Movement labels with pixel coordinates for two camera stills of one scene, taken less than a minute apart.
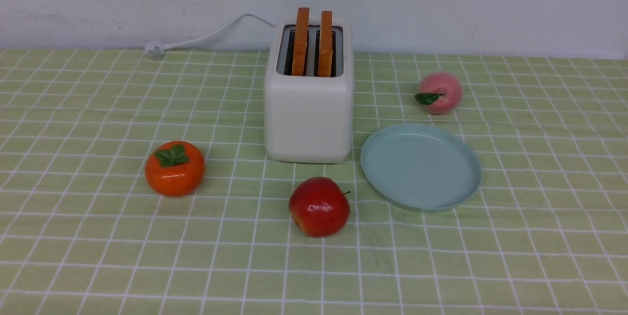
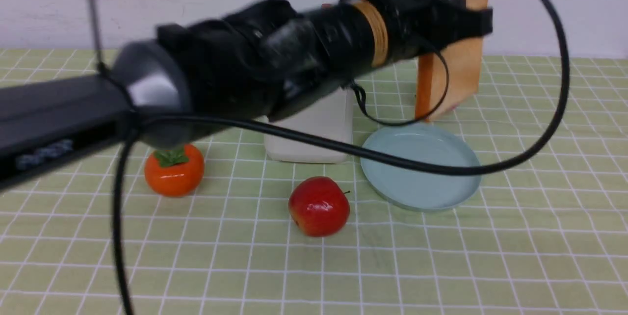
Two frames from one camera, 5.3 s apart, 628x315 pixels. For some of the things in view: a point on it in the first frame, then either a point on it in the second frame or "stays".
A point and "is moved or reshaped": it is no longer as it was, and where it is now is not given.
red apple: (319, 207) stays
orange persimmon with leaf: (175, 169) stays
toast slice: (325, 65) is moved or reshaped
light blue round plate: (418, 168) stays
